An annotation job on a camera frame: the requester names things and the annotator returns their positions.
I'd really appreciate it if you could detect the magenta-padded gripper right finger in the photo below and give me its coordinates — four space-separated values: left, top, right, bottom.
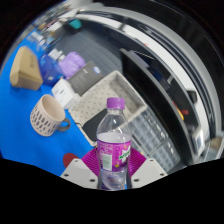
126 147 168 190

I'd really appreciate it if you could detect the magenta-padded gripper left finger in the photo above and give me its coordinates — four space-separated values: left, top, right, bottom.
60 147 101 190

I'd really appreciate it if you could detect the clear purple-label drink bottle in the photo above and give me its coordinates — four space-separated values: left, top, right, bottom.
95 97 133 192

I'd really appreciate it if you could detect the flat round red coaster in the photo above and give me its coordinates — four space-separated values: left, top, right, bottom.
62 152 80 169

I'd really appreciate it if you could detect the small grey drawer cabinet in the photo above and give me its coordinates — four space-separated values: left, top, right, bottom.
146 133 182 172

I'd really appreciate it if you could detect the large grey drawer cabinet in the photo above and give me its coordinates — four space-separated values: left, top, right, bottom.
126 109 163 153

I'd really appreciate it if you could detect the black case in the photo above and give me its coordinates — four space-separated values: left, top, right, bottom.
82 108 109 143

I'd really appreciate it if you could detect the beige patterned mug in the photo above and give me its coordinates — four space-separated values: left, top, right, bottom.
29 94 72 138

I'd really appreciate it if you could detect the white dotted fabric bin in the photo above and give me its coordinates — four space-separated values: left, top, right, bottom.
68 69 148 148

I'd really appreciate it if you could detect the white box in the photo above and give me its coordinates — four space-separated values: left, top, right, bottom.
51 78 81 109

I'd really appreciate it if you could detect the dark grey flat box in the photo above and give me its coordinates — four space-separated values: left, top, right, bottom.
66 60 106 98

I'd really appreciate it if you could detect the purple plastic bag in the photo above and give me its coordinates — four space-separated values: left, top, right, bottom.
58 51 87 80

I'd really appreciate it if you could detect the blue box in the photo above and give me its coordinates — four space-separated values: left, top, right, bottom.
38 53 64 86

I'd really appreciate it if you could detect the brown cardboard box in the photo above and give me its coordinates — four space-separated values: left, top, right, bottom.
9 45 44 92

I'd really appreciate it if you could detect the teal bin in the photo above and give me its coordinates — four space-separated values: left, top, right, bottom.
68 18 83 30

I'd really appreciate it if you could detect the black wall shelf unit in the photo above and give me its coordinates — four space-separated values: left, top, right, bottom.
76 6 221 164

